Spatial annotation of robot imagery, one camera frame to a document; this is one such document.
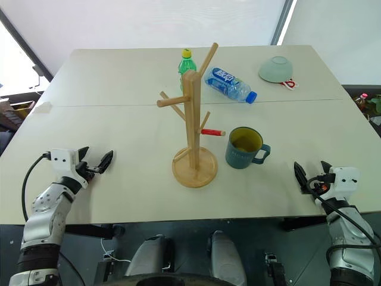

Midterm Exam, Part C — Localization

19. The red tape marker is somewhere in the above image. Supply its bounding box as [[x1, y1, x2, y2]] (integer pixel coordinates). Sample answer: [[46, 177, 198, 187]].
[[201, 128, 224, 138]]

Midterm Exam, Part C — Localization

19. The cluttered cardboard box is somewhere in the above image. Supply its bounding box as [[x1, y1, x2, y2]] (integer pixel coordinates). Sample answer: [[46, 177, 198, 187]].
[[0, 100, 37, 132]]

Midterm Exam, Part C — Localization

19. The green plastic bottle yellow cap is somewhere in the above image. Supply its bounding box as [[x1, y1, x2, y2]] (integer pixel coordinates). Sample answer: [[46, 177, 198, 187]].
[[177, 48, 198, 92]]

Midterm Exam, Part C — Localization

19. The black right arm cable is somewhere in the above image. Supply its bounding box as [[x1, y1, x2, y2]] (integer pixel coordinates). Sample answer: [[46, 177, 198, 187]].
[[305, 175, 381, 263]]

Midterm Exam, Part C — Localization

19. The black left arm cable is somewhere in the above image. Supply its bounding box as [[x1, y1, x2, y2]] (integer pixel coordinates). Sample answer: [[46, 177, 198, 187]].
[[21, 152, 52, 222]]

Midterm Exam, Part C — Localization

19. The bottle with red cap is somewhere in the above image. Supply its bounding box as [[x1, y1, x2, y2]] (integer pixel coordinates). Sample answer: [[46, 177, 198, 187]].
[[356, 92, 370, 113]]

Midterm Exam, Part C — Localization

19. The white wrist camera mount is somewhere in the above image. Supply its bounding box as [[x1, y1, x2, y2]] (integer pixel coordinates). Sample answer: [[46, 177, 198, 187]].
[[322, 166, 361, 207], [49, 148, 89, 189]]

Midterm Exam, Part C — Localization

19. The clear water bottle blue cap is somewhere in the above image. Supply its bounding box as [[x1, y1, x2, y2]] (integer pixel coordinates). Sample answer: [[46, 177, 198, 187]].
[[204, 66, 258, 104]]

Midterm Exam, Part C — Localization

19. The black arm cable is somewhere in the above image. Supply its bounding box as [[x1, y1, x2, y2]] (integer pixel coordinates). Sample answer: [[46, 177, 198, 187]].
[[305, 175, 381, 263], [21, 152, 52, 222]]

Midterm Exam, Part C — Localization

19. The thin white cable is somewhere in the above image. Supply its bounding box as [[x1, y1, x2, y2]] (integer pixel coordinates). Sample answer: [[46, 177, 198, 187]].
[[99, 237, 132, 264]]

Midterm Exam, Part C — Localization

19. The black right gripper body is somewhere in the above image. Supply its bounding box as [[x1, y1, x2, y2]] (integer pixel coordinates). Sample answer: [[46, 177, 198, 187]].
[[308, 174, 336, 197]]

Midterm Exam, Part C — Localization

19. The wooden mug tree stand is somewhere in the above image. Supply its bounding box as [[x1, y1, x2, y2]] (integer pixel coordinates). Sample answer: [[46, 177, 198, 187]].
[[156, 42, 219, 189]]

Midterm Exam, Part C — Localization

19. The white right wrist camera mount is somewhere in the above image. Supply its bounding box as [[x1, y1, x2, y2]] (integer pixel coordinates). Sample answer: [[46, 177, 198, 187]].
[[322, 166, 361, 207]]

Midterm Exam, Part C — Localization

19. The red and white cord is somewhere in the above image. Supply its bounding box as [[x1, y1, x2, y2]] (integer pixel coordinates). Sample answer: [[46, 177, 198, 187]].
[[280, 77, 299, 91]]

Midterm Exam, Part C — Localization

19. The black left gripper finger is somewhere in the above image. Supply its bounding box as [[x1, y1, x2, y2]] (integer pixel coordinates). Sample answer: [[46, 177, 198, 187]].
[[77, 146, 90, 164], [95, 150, 115, 175]]

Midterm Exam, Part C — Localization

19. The black table frame bar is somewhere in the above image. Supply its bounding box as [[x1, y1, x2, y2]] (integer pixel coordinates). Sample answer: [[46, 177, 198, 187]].
[[282, 216, 329, 232], [64, 224, 125, 241]]

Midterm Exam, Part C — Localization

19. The black slanted pole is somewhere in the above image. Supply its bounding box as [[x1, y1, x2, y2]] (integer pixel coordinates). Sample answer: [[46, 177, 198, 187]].
[[0, 8, 55, 82]]

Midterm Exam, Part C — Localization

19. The blue mug with yellow inside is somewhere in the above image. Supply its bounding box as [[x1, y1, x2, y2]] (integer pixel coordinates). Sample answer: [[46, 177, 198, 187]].
[[224, 126, 272, 170]]

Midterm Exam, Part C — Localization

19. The grey rounded robot leg cover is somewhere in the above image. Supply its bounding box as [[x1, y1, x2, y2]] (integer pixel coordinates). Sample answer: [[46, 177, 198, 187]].
[[124, 234, 174, 278], [207, 230, 248, 286]]

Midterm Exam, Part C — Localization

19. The black floor bracket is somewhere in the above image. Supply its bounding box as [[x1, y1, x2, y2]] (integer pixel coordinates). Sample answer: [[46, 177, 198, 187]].
[[263, 251, 288, 286], [93, 258, 117, 286]]

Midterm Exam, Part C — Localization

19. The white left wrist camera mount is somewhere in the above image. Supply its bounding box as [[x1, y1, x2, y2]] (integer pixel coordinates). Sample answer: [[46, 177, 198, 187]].
[[49, 148, 89, 189]]

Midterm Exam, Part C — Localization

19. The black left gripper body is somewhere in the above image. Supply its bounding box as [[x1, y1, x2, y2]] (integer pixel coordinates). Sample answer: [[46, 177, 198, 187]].
[[76, 161, 101, 181]]

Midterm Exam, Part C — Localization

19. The pale green bowl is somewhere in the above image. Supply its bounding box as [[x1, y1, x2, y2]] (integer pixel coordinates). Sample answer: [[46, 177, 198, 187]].
[[258, 55, 294, 83]]

